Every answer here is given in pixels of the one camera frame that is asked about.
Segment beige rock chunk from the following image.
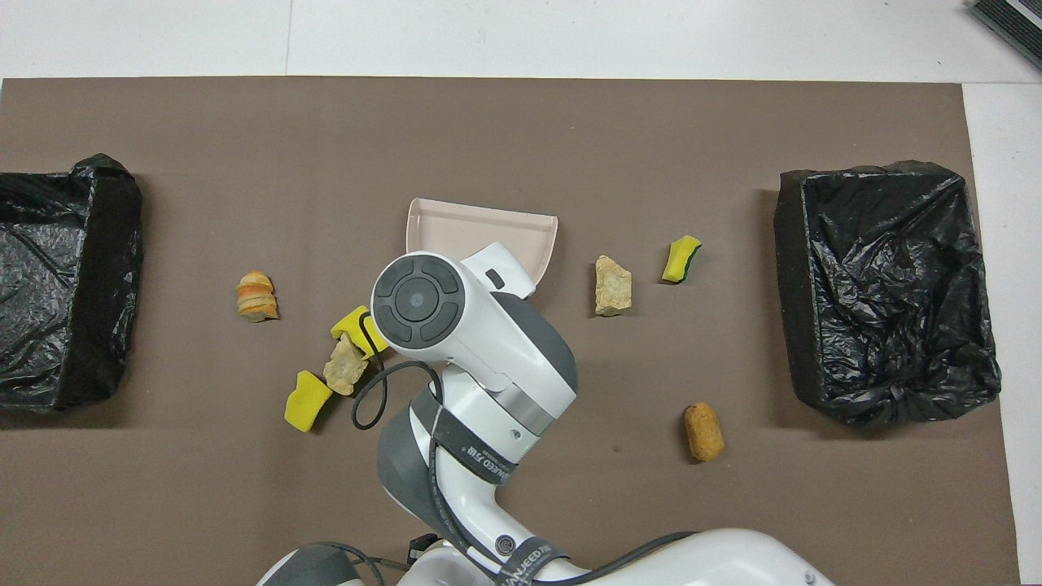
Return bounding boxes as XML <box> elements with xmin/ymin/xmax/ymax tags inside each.
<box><xmin>594</xmin><ymin>255</ymin><xmax>633</xmax><ymax>317</ymax></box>
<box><xmin>323</xmin><ymin>332</ymin><xmax>370</xmax><ymax>397</ymax></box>

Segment beige plastic dustpan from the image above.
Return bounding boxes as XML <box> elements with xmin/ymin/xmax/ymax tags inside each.
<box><xmin>405</xmin><ymin>198</ymin><xmax>560</xmax><ymax>282</ymax></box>

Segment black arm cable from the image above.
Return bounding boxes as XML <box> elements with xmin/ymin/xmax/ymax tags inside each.
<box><xmin>352</xmin><ymin>305</ymin><xmax>701</xmax><ymax>586</ymax></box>
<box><xmin>326</xmin><ymin>542</ymin><xmax>412</xmax><ymax>567</ymax></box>

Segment black bag lined bin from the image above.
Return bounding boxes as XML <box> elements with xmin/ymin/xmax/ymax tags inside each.
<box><xmin>0</xmin><ymin>153</ymin><xmax>145</xmax><ymax>412</ymax></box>
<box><xmin>773</xmin><ymin>160</ymin><xmax>1002</xmax><ymax>430</ymax></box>

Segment orange striped croissant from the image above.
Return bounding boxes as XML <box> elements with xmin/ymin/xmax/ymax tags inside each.
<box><xmin>236</xmin><ymin>271</ymin><xmax>279</xmax><ymax>323</ymax></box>

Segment small yellow green sponge piece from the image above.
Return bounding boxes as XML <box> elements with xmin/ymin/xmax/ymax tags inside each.
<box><xmin>661</xmin><ymin>235</ymin><xmax>703</xmax><ymax>284</ymax></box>

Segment brown croquette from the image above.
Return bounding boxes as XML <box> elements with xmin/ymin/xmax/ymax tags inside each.
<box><xmin>684</xmin><ymin>402</ymin><xmax>725</xmax><ymax>463</ymax></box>

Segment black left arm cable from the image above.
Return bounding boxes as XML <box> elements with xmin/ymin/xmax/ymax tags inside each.
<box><xmin>326</xmin><ymin>542</ymin><xmax>412</xmax><ymax>567</ymax></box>

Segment dark grey ribbed object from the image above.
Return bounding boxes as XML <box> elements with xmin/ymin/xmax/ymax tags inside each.
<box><xmin>967</xmin><ymin>0</ymin><xmax>1042</xmax><ymax>70</ymax></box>

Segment brown table mat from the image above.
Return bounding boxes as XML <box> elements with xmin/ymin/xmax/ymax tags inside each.
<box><xmin>0</xmin><ymin>77</ymin><xmax>1022</xmax><ymax>586</ymax></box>

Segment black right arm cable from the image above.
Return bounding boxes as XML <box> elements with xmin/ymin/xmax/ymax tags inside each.
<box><xmin>352</xmin><ymin>305</ymin><xmax>701</xmax><ymax>586</ymax></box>

